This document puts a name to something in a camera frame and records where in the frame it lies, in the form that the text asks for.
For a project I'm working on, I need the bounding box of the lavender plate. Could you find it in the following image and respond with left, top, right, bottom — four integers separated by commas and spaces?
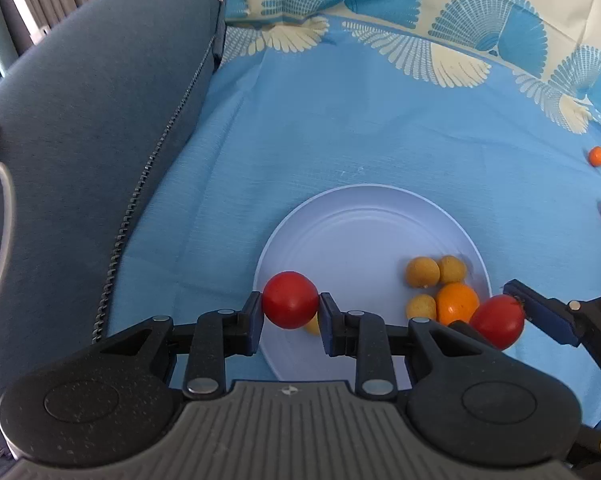
254, 184, 492, 391

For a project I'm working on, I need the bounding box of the dark blue cushion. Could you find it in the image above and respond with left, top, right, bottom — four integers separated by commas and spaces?
0, 0, 228, 480

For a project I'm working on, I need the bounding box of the red tomato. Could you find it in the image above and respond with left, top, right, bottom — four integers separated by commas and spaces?
262, 271, 320, 331
469, 295, 526, 351

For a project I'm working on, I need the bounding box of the blue fan-print bedsheet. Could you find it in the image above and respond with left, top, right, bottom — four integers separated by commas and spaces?
98, 0, 601, 461

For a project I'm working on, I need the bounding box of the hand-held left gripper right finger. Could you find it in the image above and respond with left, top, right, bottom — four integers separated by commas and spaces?
319, 291, 501, 401

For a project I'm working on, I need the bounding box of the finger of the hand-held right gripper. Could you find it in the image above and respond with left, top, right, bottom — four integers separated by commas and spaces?
565, 422, 601, 480
503, 279, 601, 401

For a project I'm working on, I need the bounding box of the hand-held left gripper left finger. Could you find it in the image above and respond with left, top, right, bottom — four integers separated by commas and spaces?
90, 290, 266, 401

